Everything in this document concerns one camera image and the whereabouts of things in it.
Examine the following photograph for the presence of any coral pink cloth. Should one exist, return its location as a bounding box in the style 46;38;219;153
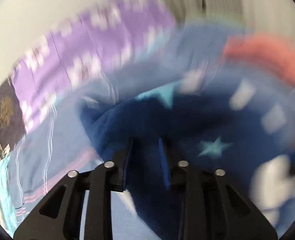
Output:
222;33;295;87

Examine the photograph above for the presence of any navy star fleece garment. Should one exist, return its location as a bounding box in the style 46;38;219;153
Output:
80;73;295;239

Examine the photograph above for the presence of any purple floral pillow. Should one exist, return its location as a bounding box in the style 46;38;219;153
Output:
12;0;176;132

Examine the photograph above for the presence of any dark tree-print pillow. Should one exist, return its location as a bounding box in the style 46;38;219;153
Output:
0;77;26;150

